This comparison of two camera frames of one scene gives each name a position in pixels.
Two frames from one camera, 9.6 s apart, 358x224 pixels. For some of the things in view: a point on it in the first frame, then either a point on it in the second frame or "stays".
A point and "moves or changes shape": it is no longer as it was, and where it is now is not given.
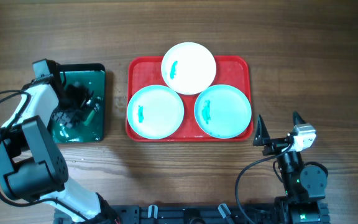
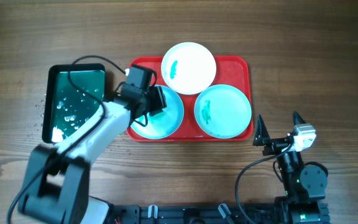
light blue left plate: x=155 y=112 stays
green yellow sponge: x=90 y=116 moves or changes shape
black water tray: x=84 y=124 stays
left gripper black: x=81 y=94 to x=158 y=101
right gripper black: x=261 y=137 stays
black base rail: x=192 y=214 stays
